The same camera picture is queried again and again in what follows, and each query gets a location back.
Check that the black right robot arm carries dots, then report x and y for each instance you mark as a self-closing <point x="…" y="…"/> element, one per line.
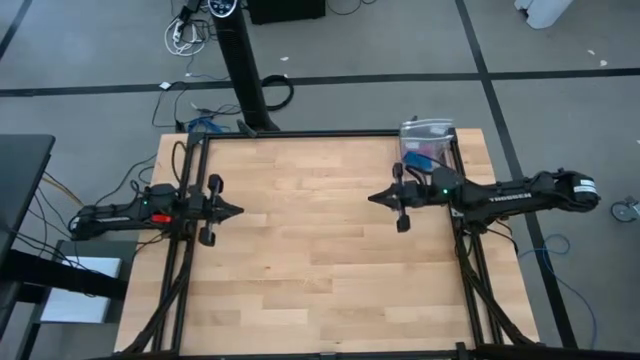
<point x="500" y="197"/>

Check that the blue elastic bandage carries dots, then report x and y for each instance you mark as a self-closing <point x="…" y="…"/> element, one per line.
<point x="417" y="160"/>

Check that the black desk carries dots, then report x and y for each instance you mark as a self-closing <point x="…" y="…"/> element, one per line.
<point x="20" y="175"/>

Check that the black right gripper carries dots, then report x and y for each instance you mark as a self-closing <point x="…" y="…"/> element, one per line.
<point x="417" y="195"/>

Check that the black cabinet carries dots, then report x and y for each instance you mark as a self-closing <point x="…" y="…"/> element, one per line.
<point x="285" y="10"/>

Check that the black frame clamp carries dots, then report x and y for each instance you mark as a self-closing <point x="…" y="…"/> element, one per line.
<point x="462" y="351"/>

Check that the red tag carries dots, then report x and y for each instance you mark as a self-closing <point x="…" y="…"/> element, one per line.
<point x="161" y="218"/>

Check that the grey caster wheel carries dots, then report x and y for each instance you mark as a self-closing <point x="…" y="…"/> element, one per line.
<point x="622" y="211"/>

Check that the black tower fan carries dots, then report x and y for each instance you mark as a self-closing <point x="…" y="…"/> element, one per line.
<point x="240" y="60"/>

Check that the pink bandage roll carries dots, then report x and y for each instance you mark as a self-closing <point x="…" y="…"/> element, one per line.
<point x="427" y="148"/>

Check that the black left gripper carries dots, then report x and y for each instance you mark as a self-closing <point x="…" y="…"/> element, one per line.
<point x="212" y="210"/>

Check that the white shelf board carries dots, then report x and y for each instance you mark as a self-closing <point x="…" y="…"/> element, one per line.
<point x="75" y="305"/>

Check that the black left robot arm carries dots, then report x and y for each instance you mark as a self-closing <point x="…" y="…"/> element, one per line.
<point x="120" y="215"/>

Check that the black metal table frame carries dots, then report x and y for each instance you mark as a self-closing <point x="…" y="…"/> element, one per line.
<point x="325" y="134"/>

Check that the clear plastic zip bag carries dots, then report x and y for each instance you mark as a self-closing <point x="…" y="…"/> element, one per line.
<point x="425" y="132"/>

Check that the white plastic object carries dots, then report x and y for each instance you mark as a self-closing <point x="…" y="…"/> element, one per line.
<point x="545" y="12"/>

